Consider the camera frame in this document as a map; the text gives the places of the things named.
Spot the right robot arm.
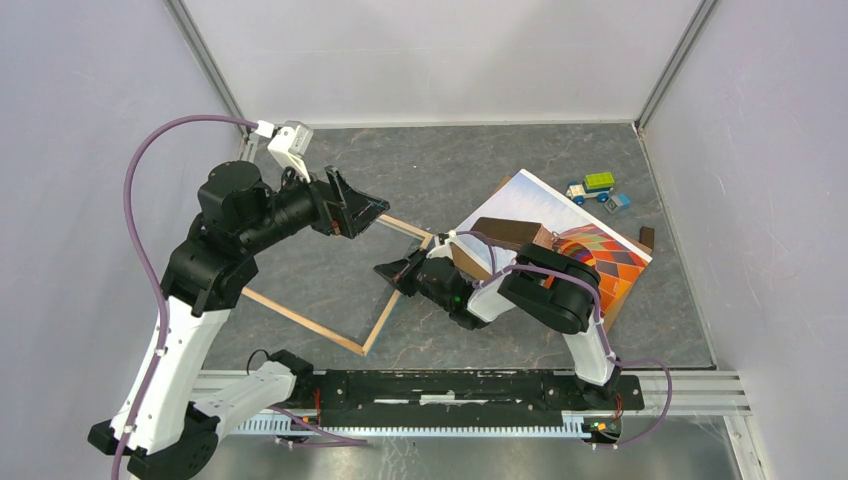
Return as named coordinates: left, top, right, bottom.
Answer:
left=373, top=244, right=621, bottom=404

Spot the hot air balloon photo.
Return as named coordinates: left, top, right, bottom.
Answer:
left=453, top=168, right=654, bottom=319

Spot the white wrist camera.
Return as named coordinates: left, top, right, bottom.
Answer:
left=426, top=230, right=458, bottom=260
left=267, top=121, right=314, bottom=183

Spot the white cable duct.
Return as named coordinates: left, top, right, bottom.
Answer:
left=232, top=411, right=591, bottom=440

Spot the toy brick car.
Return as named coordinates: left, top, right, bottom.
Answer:
left=565, top=172, right=615, bottom=205

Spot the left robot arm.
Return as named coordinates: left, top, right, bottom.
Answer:
left=88, top=161, right=390, bottom=479

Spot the small blue grey brick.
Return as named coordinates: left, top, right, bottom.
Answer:
left=604, top=194, right=631, bottom=214

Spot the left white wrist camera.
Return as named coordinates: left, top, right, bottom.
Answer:
left=267, top=121, right=314, bottom=183

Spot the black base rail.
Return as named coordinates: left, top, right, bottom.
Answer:
left=312, top=369, right=645, bottom=428

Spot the wooden picture frame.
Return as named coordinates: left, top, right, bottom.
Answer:
left=242, top=214, right=434, bottom=356

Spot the small brown block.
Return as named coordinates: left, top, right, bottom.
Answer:
left=638, top=226, right=655, bottom=252

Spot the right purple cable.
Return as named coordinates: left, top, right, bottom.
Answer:
left=450, top=229, right=674, bottom=452

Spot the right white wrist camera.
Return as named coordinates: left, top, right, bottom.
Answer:
left=426, top=230, right=458, bottom=260

